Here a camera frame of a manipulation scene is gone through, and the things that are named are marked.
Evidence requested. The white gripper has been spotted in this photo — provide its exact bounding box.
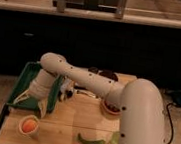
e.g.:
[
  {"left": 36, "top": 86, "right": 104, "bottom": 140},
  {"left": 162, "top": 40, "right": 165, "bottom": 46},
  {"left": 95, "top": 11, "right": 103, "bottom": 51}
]
[{"left": 13, "top": 69, "right": 58, "bottom": 118}]

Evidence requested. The orange red apple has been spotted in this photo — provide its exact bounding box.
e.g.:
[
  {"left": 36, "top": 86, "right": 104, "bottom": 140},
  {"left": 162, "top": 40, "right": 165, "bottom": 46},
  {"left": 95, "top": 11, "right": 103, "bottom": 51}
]
[{"left": 21, "top": 118, "right": 37, "bottom": 133}]

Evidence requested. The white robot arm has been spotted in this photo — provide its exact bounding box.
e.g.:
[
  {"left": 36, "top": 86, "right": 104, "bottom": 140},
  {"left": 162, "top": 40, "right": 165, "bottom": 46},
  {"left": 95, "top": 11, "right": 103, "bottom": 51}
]
[{"left": 14, "top": 52, "right": 165, "bottom": 144}]

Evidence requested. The green plastic cup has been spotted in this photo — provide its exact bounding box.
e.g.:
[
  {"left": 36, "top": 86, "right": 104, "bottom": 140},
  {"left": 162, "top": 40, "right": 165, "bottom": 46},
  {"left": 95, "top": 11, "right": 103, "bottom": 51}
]
[{"left": 108, "top": 131, "right": 120, "bottom": 144}]

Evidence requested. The green plastic tray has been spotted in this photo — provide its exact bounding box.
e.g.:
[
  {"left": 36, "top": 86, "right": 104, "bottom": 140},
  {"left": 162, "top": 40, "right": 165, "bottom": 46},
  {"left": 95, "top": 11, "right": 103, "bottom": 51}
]
[{"left": 7, "top": 62, "right": 63, "bottom": 113}]

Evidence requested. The small white toy figure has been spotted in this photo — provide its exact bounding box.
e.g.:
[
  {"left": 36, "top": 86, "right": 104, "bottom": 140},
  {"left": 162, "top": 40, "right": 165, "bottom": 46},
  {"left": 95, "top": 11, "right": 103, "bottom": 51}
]
[{"left": 59, "top": 78, "right": 74, "bottom": 102}]

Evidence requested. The dark metal spoon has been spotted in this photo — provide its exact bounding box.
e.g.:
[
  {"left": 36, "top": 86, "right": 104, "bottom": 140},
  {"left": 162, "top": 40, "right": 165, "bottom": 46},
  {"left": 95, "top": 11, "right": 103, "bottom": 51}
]
[{"left": 74, "top": 89, "right": 98, "bottom": 99}]

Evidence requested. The green chili pepper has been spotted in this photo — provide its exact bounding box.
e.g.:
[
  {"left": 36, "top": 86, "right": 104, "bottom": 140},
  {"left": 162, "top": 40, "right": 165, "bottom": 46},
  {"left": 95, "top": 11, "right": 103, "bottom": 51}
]
[{"left": 77, "top": 134, "right": 105, "bottom": 144}]

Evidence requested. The orange bowl with dark fruit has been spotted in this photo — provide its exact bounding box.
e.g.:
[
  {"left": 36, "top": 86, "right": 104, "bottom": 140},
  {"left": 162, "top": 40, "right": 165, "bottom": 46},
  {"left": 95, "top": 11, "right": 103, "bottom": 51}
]
[{"left": 101, "top": 101, "right": 121, "bottom": 116}]

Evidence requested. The dark brown bowl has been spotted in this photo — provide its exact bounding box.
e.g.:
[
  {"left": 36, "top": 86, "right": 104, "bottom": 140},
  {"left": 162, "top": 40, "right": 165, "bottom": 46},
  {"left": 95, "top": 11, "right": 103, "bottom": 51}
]
[{"left": 86, "top": 65, "right": 121, "bottom": 82}]

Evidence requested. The black cable on floor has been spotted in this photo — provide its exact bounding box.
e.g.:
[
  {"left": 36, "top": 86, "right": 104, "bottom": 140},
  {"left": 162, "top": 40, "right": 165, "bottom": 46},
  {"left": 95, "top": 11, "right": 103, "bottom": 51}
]
[{"left": 160, "top": 100, "right": 180, "bottom": 144}]

